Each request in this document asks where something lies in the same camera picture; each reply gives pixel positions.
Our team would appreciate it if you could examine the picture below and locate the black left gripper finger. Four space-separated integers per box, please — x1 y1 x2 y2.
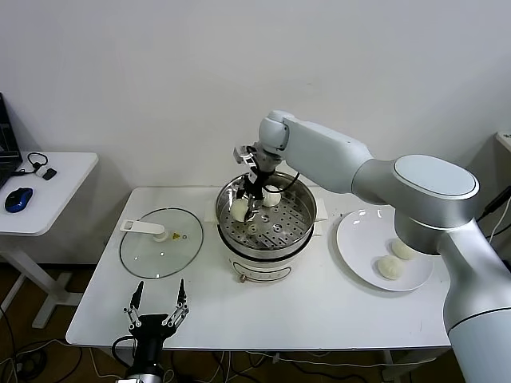
123 280 145 330
162 278 191 327

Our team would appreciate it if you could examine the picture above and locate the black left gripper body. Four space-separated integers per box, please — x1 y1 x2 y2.
130 314 176 341

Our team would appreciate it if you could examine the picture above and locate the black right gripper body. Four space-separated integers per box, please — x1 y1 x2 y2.
244 169 267 199

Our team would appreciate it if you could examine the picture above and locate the white steamed baozi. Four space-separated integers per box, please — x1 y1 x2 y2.
375 255 405 280
231 198 251 223
390 238 418 261
262 185 283 207

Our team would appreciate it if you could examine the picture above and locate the stainless steel steamer basket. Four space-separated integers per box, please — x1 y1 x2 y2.
215 170 319 251

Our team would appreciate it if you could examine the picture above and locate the white electric cooker base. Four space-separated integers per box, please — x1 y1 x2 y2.
204 199 329 285

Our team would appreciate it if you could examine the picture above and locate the white work table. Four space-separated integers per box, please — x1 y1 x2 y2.
65 186 496 383

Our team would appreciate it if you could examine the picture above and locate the white round plate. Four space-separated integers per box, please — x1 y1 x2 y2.
335 208 434 292

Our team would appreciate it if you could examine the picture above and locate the white side table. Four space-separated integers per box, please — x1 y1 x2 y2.
0 152 99 330

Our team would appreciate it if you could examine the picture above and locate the blue and black mouse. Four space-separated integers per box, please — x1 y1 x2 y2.
4 187 35 214

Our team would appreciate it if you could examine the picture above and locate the black laptop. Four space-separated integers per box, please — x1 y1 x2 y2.
0 93 24 191

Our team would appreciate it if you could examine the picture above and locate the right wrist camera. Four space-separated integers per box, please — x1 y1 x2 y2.
232 145 257 167

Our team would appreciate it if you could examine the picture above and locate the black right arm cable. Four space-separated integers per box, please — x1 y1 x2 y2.
265 171 301 195

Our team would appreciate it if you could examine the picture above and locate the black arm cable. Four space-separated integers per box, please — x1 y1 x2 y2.
111 335 139 366
265 171 301 195

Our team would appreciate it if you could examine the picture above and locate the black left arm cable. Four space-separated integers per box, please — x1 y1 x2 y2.
111 335 139 366

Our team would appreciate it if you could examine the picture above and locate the glass lid with white handle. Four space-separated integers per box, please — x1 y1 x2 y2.
119 207 205 280

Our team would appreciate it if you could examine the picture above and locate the black looped cord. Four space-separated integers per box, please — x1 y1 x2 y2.
14 153 50 177

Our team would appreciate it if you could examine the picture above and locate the black cable with plug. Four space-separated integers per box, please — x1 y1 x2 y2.
481 186 511 219

